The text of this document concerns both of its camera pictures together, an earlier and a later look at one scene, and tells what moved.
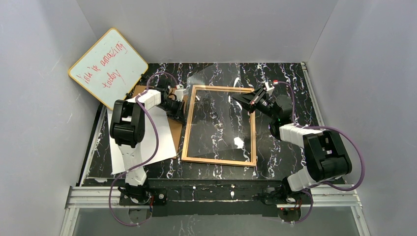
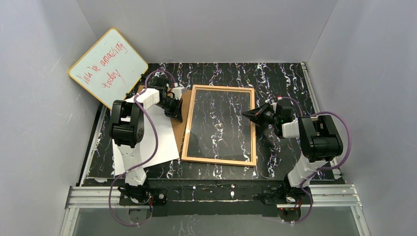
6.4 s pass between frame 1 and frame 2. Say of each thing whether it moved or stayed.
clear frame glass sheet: moved
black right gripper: moved
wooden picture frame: stayed
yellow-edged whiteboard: stayed
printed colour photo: stayed
